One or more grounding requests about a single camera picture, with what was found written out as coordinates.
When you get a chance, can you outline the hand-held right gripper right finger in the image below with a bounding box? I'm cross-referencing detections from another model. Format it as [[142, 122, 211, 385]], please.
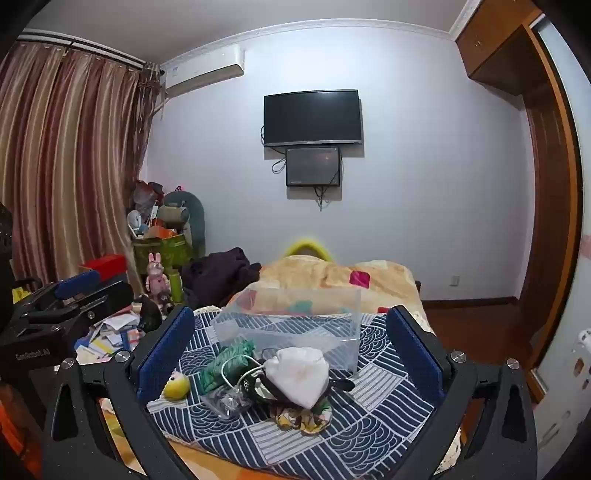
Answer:
[[385, 305, 539, 480]]

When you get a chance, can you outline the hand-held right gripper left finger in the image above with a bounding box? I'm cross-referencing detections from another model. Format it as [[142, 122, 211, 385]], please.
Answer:
[[44, 305, 197, 480]]

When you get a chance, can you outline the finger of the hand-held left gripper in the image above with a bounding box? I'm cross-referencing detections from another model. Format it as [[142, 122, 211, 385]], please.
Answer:
[[23, 280, 136, 335], [13, 269, 101, 319]]

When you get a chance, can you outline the red box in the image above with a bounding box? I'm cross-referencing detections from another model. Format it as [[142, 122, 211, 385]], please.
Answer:
[[78, 253, 129, 281]]

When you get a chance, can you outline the yellow plush toy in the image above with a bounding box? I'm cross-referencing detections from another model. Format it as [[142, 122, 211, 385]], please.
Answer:
[[163, 370, 191, 401]]

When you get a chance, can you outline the pile of papers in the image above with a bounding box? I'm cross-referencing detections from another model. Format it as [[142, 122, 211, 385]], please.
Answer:
[[74, 300, 145, 366]]

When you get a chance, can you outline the pink rabbit toy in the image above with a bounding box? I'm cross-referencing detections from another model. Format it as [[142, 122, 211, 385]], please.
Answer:
[[145, 252, 172, 306]]

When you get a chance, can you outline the green knitted cloth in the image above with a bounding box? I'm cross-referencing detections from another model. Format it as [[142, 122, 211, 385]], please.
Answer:
[[199, 339, 257, 396]]

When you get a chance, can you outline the green cardboard box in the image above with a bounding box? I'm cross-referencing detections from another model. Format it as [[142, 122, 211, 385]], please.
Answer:
[[132, 232, 193, 278]]

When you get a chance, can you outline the clear plastic bag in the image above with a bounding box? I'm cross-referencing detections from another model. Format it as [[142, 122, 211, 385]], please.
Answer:
[[202, 385, 256, 421]]

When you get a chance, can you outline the dark purple clothing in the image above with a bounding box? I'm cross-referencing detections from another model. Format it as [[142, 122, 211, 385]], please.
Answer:
[[180, 246, 262, 311]]

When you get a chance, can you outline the orange patterned sheet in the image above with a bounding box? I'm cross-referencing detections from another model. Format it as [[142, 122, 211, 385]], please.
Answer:
[[95, 396, 241, 480]]

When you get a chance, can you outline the grey green plush pillow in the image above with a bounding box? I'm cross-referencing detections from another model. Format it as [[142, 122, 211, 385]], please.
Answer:
[[157, 189, 206, 247]]

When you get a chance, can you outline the clear plastic box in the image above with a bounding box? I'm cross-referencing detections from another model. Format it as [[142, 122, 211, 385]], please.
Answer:
[[211, 288, 363, 373]]

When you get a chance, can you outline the striped brown curtain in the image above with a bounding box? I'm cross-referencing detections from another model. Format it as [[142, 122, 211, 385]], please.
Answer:
[[0, 39, 158, 289]]

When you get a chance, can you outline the floral fabric scrunchie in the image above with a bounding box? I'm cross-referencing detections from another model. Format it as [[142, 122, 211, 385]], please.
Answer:
[[269, 399, 334, 436]]

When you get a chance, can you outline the yellow fleece blanket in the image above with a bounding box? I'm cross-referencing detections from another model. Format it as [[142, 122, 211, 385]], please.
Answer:
[[225, 255, 435, 334]]

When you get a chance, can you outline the yellow chair back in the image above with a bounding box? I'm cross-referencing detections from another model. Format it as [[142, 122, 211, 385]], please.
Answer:
[[282, 237, 332, 262]]

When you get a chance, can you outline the white sliding door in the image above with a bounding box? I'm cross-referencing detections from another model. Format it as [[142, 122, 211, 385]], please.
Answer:
[[531, 16, 591, 480]]

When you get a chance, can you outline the small black monitor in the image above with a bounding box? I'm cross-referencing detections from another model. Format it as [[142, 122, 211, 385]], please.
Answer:
[[285, 146, 343, 188]]

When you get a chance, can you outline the white air conditioner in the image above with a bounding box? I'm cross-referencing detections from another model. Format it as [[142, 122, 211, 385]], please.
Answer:
[[161, 48, 246, 99]]

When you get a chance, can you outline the white cable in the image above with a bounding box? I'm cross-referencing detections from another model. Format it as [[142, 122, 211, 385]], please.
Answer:
[[220, 354, 267, 394]]

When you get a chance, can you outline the black strap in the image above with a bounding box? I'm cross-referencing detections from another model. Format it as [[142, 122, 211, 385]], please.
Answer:
[[242, 369, 356, 408]]

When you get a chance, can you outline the white drawstring pouch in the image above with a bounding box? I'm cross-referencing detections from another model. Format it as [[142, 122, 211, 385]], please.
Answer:
[[263, 347, 331, 411]]

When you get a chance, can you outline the white curtain rail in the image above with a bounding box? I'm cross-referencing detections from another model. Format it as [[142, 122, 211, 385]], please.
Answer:
[[17, 28, 163, 73]]

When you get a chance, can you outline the black wall television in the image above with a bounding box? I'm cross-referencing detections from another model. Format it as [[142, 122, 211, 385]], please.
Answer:
[[263, 89, 363, 148]]

